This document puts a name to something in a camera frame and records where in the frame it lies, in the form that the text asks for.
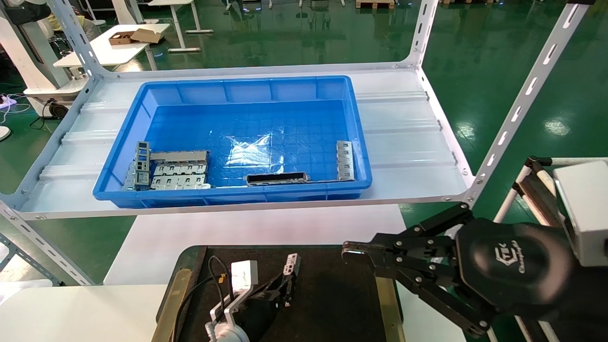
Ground person in yellow coat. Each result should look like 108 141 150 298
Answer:
47 12 100 41

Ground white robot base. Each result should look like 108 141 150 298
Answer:
0 0 91 119

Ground blue plastic bin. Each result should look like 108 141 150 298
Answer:
93 75 373 209

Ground white work table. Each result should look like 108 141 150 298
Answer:
53 23 171 68

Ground white slotted metal shelf rack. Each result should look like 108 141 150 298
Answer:
0 0 594 285

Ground white table with pedestal leg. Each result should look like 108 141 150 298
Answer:
142 0 214 53

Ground black caster wheel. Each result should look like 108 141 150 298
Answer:
47 99 69 120

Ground clear plastic film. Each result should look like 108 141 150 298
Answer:
223 133 285 168

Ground dark grey ladder-shaped part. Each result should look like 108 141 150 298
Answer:
134 141 152 187

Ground flat cardboard box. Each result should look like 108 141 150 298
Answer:
131 28 165 44

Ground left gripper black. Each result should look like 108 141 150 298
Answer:
233 275 300 342

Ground black tray with brass edges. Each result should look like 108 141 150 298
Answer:
152 245 404 342

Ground black long metal part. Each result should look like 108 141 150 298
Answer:
244 172 310 186

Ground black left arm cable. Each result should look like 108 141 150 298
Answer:
173 256 233 342

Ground cardboard tray box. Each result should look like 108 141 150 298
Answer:
108 31 138 46

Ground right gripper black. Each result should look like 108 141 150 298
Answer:
342 203 578 337

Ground white pipe cart black mats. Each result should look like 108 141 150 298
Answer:
494 156 608 342

